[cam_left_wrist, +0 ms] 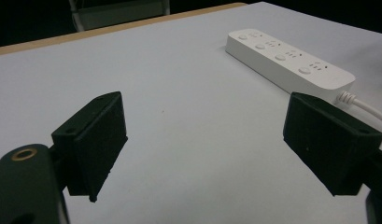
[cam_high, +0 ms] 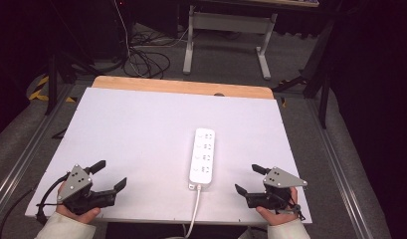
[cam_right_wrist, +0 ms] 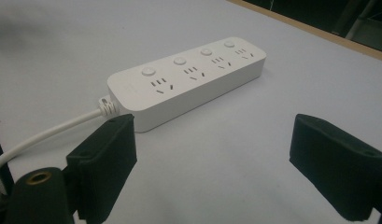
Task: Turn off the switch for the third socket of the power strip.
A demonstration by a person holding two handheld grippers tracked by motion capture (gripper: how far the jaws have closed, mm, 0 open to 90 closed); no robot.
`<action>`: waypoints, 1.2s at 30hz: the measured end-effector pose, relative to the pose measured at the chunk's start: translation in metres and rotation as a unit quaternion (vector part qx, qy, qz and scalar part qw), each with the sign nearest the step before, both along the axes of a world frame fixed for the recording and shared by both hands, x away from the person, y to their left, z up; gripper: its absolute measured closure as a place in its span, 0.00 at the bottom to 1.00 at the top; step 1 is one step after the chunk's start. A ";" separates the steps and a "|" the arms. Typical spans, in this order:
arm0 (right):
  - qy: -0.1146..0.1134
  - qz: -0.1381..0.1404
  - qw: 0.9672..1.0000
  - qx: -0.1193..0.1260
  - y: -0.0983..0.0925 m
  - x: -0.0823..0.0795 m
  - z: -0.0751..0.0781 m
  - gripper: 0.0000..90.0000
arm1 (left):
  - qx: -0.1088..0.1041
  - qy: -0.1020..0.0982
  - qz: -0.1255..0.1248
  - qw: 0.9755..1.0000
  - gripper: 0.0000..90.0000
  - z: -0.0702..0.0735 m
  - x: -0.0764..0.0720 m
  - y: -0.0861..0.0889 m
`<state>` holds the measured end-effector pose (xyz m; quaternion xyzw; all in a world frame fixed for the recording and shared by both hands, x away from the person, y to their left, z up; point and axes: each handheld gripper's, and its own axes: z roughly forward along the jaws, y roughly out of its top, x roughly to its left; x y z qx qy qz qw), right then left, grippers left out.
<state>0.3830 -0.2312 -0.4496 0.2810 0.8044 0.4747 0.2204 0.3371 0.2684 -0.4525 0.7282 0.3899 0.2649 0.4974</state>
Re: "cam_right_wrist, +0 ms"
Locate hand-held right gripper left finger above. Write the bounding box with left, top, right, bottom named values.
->
left=65, top=113, right=138, bottom=224

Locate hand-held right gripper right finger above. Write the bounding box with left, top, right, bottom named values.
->
left=289, top=113, right=382, bottom=222

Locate white power strip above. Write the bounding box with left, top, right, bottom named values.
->
left=106, top=36, right=268, bottom=133

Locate metal stand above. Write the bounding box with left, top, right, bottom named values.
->
left=331, top=0, right=382, bottom=40

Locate white power strip cable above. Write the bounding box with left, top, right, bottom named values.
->
left=0, top=96, right=120, bottom=178

